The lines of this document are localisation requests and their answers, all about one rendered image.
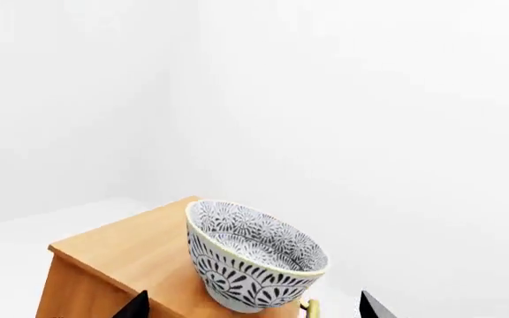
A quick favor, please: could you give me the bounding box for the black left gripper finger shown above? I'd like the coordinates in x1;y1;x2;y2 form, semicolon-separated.
114;289;151;318

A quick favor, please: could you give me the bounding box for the black patterned white ceramic bowl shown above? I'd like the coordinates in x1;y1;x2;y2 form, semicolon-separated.
185;199;330;314

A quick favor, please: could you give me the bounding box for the brass cabinet handle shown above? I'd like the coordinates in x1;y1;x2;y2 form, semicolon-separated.
300;298;322;318

